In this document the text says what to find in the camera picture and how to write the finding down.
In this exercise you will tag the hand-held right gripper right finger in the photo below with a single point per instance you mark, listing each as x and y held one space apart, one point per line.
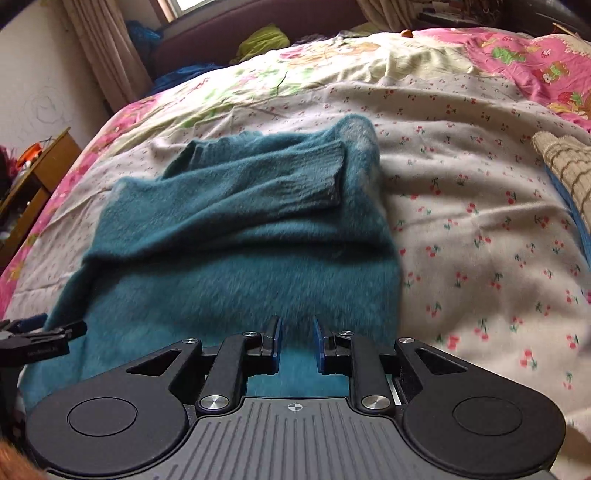
319 346

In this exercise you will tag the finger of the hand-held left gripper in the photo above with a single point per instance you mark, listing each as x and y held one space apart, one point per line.
69 331
27 323

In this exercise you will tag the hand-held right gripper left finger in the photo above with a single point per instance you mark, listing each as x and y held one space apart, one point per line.
275 346

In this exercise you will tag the teal fuzzy sweater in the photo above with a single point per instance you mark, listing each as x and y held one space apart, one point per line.
207 230

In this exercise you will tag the orange fuzzy cloth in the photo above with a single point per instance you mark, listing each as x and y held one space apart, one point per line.
14 464

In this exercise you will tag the wooden cabinet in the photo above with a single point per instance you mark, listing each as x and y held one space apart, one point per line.
41 184

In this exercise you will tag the blue crumpled cloth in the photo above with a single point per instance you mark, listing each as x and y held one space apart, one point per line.
184 76

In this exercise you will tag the beige curtain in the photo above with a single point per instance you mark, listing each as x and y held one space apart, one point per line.
111 50
388 14

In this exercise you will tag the lime green cloth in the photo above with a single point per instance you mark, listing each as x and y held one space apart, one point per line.
261 44

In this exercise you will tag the beige striped towel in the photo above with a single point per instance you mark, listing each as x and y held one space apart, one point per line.
570 170

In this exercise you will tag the blue mesh cloth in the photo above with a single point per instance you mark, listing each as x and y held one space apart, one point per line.
141 32

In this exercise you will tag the maroon bed headboard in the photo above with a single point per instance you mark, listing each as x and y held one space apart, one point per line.
203 41

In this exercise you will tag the window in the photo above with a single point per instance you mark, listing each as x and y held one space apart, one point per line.
189 7

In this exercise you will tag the cluttered bedside table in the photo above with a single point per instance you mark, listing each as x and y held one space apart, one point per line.
455 18

